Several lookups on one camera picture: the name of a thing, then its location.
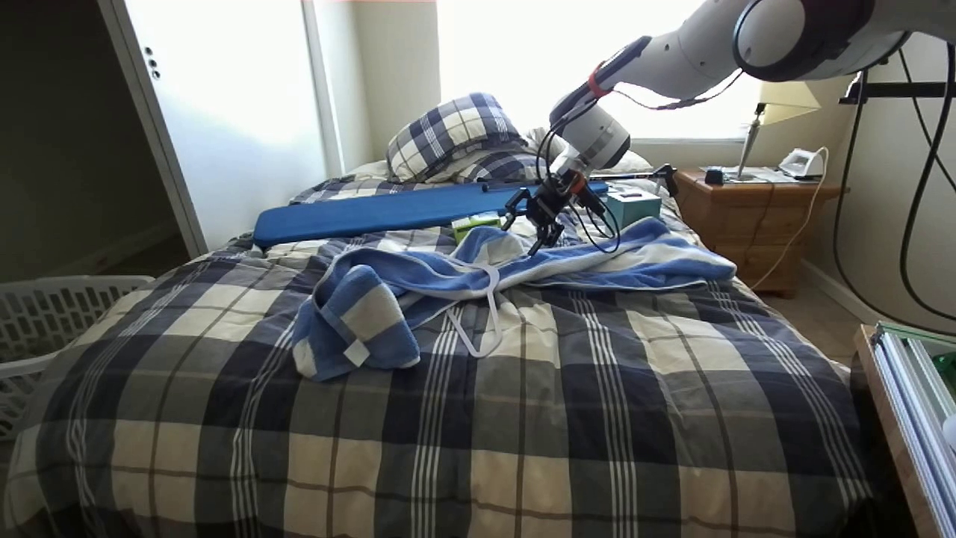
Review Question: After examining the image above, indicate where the plaid pillow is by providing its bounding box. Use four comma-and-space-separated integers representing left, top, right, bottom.
383, 89, 563, 188

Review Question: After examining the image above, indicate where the white framed rack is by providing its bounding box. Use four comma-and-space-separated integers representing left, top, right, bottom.
851, 321, 956, 538

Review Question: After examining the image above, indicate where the black metal rod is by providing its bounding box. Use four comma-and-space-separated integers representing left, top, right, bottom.
631, 162, 682, 197

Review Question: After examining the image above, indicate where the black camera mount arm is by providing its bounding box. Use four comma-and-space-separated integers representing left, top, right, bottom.
839, 77, 956, 104

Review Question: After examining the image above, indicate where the blue padded board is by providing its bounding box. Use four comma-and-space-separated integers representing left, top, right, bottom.
252, 177, 610, 252

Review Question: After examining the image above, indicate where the white sliding closet door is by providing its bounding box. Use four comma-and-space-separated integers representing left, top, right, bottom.
97, 0, 346, 256

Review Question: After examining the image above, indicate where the table lamp cream shade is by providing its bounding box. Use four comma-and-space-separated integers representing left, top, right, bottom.
736, 77, 826, 182

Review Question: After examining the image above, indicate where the wooden nightstand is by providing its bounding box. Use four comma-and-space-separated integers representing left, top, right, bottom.
670, 165, 855, 295

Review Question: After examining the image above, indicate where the teal tissue box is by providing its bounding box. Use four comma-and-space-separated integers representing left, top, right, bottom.
604, 185, 667, 232

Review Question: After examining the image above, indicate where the white plastic laundry basket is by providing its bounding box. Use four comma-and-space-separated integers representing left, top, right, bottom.
0, 271, 158, 442

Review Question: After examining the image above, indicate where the beige phone cord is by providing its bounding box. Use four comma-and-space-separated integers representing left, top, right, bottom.
749, 147, 834, 292

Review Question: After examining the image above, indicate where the black camera cable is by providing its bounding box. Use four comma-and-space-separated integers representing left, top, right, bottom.
894, 41, 956, 191

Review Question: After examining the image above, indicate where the green cardboard box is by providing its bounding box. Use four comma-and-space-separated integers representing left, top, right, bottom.
449, 208, 504, 238

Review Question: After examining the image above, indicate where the blue white striped towel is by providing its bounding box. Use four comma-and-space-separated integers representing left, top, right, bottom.
289, 216, 742, 383

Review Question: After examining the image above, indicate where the plaid bed comforter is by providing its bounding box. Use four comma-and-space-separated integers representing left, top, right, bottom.
0, 173, 878, 538

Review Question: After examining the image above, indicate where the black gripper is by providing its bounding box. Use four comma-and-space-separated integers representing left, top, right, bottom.
501, 167, 597, 252

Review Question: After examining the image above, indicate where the bright window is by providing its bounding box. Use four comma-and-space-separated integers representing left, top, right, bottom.
436, 0, 772, 144

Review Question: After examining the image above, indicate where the white desk phone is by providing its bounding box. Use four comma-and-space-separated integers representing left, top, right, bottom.
776, 144, 830, 182

